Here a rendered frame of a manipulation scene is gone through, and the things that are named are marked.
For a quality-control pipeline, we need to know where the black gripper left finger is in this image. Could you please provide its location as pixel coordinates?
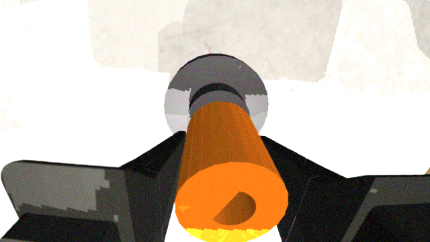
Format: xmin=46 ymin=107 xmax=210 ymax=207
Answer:
xmin=0 ymin=131 xmax=186 ymax=242

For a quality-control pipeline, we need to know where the orange knob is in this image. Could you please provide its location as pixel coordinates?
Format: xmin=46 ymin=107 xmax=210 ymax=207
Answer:
xmin=175 ymin=101 xmax=288 ymax=242

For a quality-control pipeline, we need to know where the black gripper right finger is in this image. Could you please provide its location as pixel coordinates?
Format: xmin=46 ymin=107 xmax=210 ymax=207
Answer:
xmin=260 ymin=135 xmax=430 ymax=242

